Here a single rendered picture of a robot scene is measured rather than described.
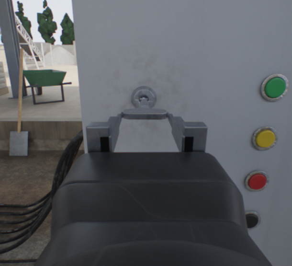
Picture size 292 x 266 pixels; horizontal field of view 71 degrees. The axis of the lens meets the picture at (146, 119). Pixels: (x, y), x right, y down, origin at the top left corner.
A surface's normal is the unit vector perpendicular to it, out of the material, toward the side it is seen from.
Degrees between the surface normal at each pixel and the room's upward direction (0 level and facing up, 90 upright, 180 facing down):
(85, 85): 90
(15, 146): 70
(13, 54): 90
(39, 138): 90
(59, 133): 90
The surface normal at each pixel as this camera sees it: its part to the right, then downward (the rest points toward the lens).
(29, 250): 0.00, -0.96
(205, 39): 0.02, 0.29
